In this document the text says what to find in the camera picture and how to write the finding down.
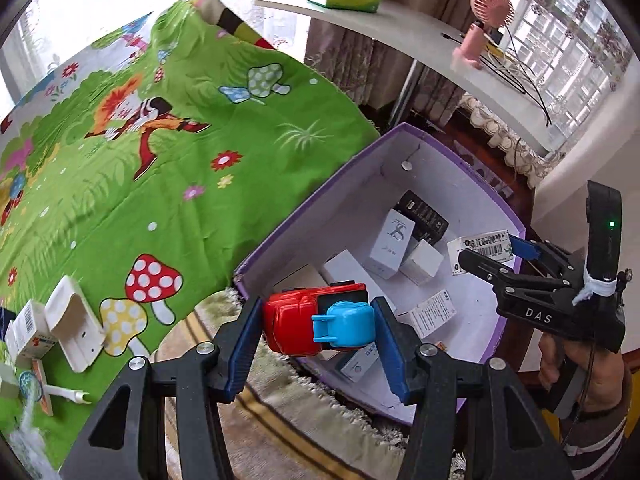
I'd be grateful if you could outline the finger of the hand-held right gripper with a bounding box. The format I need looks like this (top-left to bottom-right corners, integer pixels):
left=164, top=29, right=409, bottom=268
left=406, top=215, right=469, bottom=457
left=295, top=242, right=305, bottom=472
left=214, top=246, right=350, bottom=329
left=508, top=234, right=587, bottom=279
left=457, top=249, right=582, bottom=294

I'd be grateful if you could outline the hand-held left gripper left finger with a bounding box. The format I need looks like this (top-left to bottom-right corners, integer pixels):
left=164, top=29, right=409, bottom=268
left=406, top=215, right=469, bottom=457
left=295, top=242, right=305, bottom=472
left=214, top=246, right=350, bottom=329
left=59, top=297, right=265, bottom=480

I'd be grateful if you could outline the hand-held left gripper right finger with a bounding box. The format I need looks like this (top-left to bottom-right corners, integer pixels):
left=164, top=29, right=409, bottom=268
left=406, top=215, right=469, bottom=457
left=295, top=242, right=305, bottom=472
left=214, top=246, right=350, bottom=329
left=371, top=296, right=575, bottom=480

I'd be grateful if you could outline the white box with barcode label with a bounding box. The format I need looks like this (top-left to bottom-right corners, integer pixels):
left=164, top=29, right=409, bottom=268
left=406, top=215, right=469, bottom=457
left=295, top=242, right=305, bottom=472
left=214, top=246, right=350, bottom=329
left=447, top=229, right=517, bottom=279

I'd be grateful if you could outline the red and blue toy truck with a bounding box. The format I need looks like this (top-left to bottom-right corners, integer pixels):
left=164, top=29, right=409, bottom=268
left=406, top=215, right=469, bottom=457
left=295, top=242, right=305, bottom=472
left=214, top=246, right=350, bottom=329
left=262, top=282, right=377, bottom=359

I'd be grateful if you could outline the purple cardboard box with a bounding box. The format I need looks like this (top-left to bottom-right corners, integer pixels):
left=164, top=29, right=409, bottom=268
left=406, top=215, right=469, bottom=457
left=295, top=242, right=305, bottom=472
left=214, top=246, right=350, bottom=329
left=233, top=122, right=527, bottom=424

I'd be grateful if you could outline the person's right forearm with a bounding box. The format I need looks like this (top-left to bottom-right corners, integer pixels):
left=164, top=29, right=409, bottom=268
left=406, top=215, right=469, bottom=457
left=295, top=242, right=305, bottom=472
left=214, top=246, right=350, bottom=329
left=559, top=385, right=640, bottom=480

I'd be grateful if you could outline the person's right hand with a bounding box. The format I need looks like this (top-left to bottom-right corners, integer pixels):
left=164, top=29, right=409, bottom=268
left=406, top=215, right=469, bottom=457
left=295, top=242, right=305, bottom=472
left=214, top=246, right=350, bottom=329
left=537, top=332, right=629, bottom=414

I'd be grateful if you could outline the small blue print box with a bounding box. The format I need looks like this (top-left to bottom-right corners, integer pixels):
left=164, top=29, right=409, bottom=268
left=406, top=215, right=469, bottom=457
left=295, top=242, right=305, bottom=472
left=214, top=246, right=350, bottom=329
left=339, top=346, right=382, bottom=384

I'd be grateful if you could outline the plain white cube box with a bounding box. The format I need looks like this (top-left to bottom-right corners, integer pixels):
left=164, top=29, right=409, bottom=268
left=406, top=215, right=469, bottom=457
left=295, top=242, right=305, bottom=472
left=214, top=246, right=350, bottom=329
left=399, top=238, right=446, bottom=287

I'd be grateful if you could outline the black box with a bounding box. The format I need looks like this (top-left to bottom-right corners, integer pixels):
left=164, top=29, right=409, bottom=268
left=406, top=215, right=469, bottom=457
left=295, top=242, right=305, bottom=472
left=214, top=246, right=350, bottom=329
left=394, top=189, right=449, bottom=247

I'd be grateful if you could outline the white box with scribble logo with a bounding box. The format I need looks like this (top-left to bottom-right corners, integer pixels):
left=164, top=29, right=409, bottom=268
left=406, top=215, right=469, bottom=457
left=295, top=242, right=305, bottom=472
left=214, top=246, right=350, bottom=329
left=368, top=208, right=417, bottom=282

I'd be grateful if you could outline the striped brown towel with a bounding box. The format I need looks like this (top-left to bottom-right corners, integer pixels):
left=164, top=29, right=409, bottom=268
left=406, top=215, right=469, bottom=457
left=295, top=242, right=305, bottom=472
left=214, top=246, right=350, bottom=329
left=150, top=285, right=481, bottom=480

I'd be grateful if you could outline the cream lace cloth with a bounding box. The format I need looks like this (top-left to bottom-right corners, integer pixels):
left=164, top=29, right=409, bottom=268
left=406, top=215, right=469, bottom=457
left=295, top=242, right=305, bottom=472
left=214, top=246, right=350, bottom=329
left=457, top=92, right=569, bottom=189

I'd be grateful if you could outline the white plastic holder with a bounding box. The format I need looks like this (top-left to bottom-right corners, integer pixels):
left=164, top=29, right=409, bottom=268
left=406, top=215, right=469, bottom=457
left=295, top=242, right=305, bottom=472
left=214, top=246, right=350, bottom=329
left=44, top=274, right=107, bottom=374

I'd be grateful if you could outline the green cartoon printed cloth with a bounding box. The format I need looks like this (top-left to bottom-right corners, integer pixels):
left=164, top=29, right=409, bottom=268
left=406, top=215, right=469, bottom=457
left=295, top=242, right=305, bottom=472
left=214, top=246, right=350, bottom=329
left=0, top=0, right=382, bottom=480

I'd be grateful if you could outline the orange and white box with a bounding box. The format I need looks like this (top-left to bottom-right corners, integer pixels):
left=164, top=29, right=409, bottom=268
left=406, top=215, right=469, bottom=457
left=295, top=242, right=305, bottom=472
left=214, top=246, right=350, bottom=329
left=32, top=359, right=55, bottom=417

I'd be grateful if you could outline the teal round patterned lid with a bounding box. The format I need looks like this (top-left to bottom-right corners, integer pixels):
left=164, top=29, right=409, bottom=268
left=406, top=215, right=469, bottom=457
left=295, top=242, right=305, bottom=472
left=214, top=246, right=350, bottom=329
left=17, top=370, right=42, bottom=402

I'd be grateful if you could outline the floral sheer curtain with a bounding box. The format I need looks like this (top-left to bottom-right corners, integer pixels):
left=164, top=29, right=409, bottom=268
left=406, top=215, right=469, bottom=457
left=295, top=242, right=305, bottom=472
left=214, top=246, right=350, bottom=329
left=505, top=0, right=637, bottom=128

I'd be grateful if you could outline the white gauzy cloth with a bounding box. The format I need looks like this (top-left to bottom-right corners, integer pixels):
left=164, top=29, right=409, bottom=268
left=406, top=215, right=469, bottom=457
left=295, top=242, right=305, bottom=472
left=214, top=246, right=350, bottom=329
left=6, top=395, right=57, bottom=480

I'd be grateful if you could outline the small white box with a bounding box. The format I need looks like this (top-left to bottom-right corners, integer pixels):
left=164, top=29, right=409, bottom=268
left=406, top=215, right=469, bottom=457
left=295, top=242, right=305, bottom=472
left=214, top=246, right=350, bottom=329
left=0, top=362, right=22, bottom=399

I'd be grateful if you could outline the window with white grille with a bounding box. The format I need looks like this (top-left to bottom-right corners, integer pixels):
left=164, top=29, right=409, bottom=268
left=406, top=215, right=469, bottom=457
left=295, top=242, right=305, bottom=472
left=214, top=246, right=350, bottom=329
left=510, top=0, right=636, bottom=111

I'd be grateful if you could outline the pink handheld fan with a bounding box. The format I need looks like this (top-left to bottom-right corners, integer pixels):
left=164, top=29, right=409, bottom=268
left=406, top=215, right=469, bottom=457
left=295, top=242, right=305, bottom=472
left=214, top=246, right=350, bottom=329
left=452, top=0, right=516, bottom=69

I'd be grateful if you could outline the white table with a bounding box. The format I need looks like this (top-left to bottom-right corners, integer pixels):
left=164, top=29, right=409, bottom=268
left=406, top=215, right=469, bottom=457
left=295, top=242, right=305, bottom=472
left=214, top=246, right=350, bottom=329
left=252, top=0, right=567, bottom=154

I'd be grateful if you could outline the black cable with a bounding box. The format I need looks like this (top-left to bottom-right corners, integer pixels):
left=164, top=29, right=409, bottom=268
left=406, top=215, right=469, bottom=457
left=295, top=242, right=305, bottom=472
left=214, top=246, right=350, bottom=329
left=440, top=27, right=552, bottom=129

